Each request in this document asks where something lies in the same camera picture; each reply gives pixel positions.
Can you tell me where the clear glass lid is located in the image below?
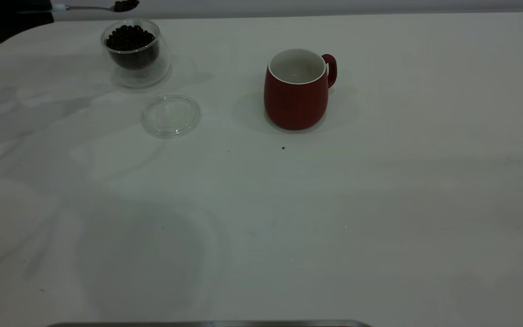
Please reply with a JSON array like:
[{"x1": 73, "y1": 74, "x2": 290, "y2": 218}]
[{"x1": 141, "y1": 94, "x2": 202, "y2": 139}]

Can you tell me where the clear double-walled glass jar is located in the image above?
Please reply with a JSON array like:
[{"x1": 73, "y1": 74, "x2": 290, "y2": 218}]
[{"x1": 100, "y1": 18, "x2": 172, "y2": 89}]

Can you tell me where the dark coffee beans pile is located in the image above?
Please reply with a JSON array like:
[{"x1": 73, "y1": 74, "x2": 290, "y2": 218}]
[{"x1": 106, "y1": 25, "x2": 160, "y2": 70}]

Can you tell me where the red mug white inside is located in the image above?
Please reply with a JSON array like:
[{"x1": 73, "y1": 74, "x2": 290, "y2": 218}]
[{"x1": 264, "y1": 49, "x2": 337, "y2": 131}]

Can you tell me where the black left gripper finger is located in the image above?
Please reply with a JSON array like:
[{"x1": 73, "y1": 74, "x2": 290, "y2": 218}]
[
  {"x1": 0, "y1": 0, "x2": 54, "y2": 10},
  {"x1": 0, "y1": 9, "x2": 56, "y2": 44}
]

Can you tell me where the metal spoon light blue handle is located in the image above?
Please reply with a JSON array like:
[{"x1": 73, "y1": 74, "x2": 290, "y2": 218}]
[{"x1": 52, "y1": 0, "x2": 140, "y2": 13}]

